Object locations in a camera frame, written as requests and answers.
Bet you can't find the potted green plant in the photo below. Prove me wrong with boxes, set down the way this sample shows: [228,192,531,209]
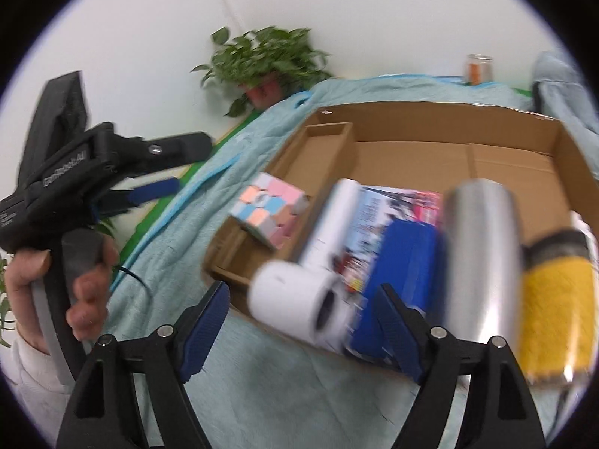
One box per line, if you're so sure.
[191,25,334,117]

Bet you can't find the black cable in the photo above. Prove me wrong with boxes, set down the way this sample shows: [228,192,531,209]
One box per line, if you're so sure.
[112,266,157,296]

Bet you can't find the person's left forearm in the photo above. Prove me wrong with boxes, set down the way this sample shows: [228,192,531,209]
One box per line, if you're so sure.
[0,334,78,431]

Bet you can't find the large leafy green plant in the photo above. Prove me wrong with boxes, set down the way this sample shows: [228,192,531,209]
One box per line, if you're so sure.
[0,215,117,349]

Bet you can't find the blue stapler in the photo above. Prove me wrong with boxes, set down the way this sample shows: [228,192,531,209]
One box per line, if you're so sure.
[351,219,447,370]

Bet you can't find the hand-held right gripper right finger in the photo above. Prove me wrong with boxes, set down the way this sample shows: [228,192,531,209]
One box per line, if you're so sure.
[374,283,547,449]

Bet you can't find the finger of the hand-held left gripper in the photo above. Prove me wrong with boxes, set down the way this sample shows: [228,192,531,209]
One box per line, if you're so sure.
[112,131,213,184]
[94,177,181,214]

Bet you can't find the silver metal can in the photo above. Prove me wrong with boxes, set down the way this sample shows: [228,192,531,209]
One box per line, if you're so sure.
[441,178,525,351]

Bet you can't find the pastel puzzle cube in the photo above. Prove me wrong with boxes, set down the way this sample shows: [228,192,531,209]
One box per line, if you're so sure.
[228,172,310,251]

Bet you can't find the light blue quilted blanket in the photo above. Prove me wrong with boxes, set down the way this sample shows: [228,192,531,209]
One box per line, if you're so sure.
[91,75,581,449]

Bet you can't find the colourful picture book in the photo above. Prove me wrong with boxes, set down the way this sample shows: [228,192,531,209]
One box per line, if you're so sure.
[328,186,444,333]

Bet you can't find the white handheld fan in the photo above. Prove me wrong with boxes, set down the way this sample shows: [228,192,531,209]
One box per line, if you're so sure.
[247,178,361,351]

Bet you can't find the green mat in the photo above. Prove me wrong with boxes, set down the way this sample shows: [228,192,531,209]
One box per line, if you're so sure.
[119,112,263,253]

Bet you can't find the light blue puffer jacket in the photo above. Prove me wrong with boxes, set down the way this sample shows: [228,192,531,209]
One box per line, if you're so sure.
[531,51,599,134]

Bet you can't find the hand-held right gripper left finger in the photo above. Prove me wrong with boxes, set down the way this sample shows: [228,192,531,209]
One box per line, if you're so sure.
[56,281,231,449]

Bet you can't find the orange glass candle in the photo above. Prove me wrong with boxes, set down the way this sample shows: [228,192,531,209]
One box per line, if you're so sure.
[463,54,494,86]

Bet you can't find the large cardboard box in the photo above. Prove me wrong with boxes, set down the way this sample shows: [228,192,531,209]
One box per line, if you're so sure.
[201,100,599,384]

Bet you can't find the yellow label glass jar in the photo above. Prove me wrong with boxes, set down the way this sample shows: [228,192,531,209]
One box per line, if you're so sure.
[519,228,597,387]

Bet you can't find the narrow cardboard insert tray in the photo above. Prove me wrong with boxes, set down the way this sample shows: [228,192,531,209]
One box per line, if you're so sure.
[208,122,359,286]

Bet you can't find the person's left hand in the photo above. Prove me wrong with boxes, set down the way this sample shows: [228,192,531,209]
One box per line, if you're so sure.
[4,238,121,354]

